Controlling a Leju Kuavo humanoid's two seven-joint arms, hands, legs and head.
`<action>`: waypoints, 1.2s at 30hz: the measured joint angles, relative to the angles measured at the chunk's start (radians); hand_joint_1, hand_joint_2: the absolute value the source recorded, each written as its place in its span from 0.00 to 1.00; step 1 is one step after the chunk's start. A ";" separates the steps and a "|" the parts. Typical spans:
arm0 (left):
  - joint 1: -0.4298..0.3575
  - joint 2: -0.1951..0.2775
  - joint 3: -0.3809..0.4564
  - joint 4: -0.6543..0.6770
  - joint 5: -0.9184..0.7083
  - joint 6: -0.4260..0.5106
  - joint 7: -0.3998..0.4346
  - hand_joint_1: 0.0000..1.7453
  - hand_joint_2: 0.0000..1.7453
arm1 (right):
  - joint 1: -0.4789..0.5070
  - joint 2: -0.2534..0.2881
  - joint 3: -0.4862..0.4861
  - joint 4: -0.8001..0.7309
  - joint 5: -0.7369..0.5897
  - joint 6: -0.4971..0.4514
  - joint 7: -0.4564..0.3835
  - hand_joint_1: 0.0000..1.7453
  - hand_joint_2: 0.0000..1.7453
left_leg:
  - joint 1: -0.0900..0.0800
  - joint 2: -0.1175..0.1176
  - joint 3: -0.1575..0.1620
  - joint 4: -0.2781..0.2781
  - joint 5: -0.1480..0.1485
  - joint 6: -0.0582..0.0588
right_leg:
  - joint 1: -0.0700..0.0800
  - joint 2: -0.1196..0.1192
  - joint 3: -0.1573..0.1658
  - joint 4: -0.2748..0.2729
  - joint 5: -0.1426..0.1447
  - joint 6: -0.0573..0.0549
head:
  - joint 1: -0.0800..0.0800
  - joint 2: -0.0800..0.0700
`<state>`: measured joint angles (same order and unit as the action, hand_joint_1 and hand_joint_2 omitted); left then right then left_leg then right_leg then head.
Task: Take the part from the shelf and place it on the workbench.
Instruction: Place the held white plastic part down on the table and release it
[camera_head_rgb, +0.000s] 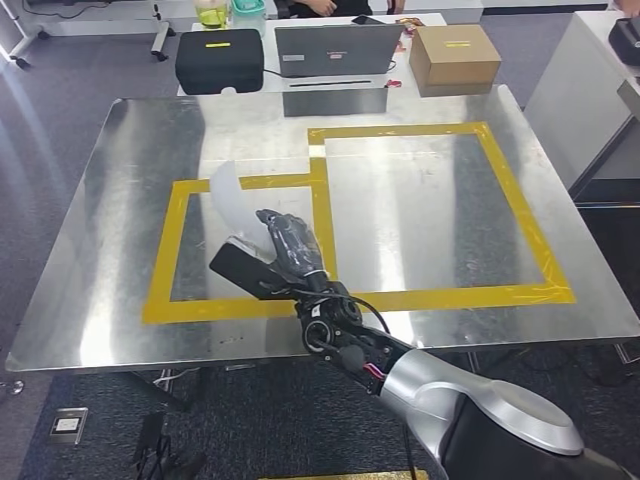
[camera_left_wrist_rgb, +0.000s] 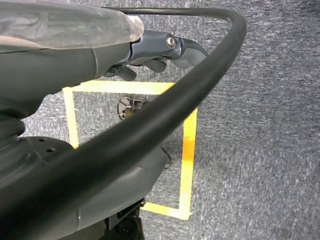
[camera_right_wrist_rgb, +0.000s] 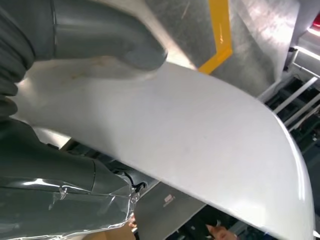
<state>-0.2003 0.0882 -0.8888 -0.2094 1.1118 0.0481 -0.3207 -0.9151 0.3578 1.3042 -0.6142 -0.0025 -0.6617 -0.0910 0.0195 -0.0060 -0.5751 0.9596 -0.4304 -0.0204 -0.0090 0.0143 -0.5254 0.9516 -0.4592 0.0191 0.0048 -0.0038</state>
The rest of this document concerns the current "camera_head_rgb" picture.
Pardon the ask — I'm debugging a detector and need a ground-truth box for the teal lidded container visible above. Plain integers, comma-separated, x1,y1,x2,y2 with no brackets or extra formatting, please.
230,0,267,38

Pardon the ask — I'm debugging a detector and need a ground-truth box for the white side cabinet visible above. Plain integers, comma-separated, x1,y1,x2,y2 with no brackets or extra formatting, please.
524,11,640,193

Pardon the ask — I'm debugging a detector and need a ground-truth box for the person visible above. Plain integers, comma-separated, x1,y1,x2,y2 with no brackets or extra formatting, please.
287,0,407,19

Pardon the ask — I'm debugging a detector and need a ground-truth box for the green drink cup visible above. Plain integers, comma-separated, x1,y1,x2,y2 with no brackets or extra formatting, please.
193,0,230,29

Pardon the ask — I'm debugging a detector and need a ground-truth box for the white rolling frame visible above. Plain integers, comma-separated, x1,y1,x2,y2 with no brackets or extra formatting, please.
0,0,176,70

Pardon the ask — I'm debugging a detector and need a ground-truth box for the black carrying case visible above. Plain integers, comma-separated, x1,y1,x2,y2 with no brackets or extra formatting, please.
174,28,266,97

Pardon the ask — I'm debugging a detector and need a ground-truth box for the silver floor socket plate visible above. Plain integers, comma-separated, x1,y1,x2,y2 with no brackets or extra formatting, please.
48,407,90,446

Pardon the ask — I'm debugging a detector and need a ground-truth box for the white table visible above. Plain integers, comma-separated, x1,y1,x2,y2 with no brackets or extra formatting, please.
177,13,448,101

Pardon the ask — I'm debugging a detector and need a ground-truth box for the white floor cable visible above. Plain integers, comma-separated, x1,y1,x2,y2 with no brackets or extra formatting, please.
152,366,201,390

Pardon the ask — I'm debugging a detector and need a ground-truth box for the red snack wrapper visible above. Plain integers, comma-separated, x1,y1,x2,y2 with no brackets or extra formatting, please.
385,16,426,89

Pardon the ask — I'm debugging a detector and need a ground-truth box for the black equipment case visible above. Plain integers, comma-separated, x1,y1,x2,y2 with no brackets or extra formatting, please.
607,16,640,68

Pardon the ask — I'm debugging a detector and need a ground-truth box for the white plastic car part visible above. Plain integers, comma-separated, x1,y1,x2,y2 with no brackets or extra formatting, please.
208,159,278,263

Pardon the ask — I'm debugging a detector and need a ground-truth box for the grey laptop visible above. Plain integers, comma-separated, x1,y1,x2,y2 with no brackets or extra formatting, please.
273,23,404,87

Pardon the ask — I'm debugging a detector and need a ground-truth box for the brown cardboard box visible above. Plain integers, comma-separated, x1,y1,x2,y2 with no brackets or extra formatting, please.
408,24,503,99

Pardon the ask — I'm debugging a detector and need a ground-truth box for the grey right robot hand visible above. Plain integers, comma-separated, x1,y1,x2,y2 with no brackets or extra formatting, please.
256,209,331,280

